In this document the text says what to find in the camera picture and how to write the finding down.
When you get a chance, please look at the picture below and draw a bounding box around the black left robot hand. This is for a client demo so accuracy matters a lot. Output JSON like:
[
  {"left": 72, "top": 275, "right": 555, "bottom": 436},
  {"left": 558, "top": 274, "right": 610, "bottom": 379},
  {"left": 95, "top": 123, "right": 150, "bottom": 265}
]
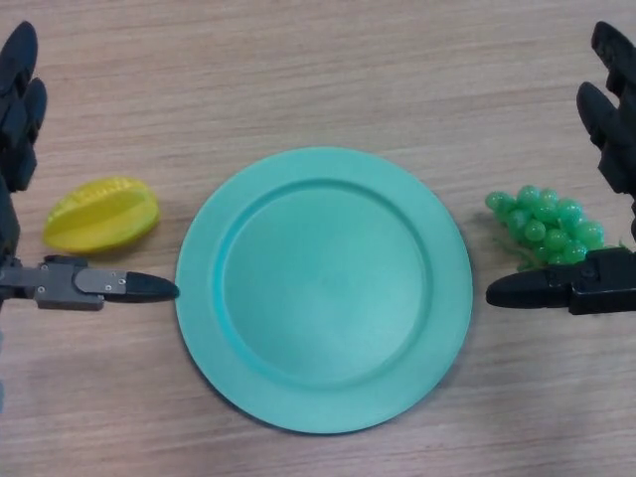
[{"left": 0, "top": 21, "right": 180, "bottom": 313}]

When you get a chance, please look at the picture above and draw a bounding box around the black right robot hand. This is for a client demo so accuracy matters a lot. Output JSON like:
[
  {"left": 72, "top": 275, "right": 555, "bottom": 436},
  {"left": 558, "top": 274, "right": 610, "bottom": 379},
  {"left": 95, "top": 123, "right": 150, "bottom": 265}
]
[{"left": 485, "top": 21, "right": 636, "bottom": 317}]

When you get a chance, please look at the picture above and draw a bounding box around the yellow starfruit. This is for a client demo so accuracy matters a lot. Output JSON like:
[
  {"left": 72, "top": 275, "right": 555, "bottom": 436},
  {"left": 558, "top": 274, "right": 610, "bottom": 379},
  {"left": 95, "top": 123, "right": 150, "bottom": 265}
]
[{"left": 42, "top": 177, "right": 161, "bottom": 255}]

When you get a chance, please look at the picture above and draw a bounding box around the green round plate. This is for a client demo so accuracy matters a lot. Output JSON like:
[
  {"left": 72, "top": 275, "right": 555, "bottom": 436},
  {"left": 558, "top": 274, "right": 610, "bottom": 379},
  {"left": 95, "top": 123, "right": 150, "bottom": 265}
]
[{"left": 174, "top": 145, "right": 472, "bottom": 437}]

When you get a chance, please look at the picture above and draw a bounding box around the green grape bunch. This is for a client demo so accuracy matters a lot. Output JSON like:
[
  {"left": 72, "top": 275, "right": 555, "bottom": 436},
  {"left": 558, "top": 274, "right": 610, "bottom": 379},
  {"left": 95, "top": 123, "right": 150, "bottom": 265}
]
[{"left": 484, "top": 184, "right": 630, "bottom": 272}]

